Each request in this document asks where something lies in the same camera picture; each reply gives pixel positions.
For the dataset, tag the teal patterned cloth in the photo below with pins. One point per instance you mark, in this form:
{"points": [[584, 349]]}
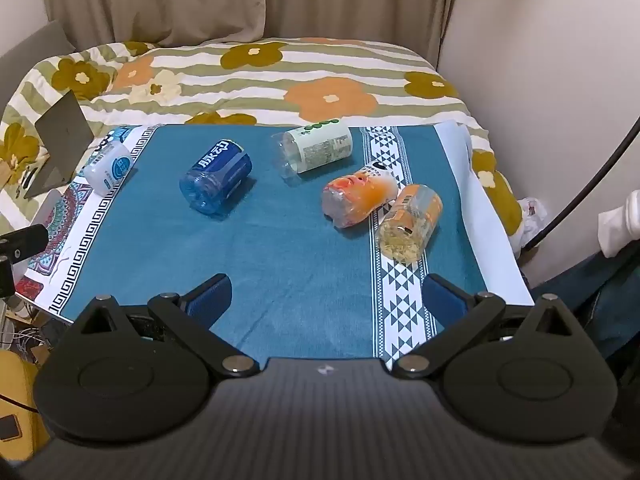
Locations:
{"points": [[300, 287]]}

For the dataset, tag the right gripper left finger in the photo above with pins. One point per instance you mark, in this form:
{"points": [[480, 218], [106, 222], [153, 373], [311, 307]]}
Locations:
{"points": [[189, 318]]}

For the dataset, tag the yellow box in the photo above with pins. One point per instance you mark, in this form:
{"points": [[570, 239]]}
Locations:
{"points": [[22, 429]]}

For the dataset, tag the orange peach bottle cup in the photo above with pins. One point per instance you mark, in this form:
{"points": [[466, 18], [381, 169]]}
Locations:
{"points": [[350, 199]]}

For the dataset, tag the white blue-label bottle cup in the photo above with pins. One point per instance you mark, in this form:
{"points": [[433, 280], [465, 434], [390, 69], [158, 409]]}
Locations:
{"points": [[108, 169]]}

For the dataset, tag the beige curtain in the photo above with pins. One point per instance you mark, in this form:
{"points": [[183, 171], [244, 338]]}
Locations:
{"points": [[416, 24]]}

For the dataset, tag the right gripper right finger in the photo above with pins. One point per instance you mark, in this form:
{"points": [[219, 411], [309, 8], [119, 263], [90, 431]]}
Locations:
{"points": [[466, 319]]}

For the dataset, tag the blue bottle cup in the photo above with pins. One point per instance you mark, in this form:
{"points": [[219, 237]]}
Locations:
{"points": [[208, 185]]}

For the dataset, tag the floral striped quilt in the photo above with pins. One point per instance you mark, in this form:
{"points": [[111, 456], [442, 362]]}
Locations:
{"points": [[273, 82]]}

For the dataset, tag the green-label clear bottle cup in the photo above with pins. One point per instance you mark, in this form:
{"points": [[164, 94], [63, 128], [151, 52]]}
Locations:
{"points": [[310, 147]]}

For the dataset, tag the white plastic bag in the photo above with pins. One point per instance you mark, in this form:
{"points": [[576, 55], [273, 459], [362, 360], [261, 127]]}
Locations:
{"points": [[534, 217]]}

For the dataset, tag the grey folding stand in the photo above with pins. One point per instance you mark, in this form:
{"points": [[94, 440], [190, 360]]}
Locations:
{"points": [[66, 135]]}

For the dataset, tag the yellow-label clear bottle cup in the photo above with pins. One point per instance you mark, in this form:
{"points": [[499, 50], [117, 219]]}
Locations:
{"points": [[408, 226]]}

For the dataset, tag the grey headboard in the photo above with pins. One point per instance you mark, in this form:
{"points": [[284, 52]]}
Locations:
{"points": [[50, 40]]}

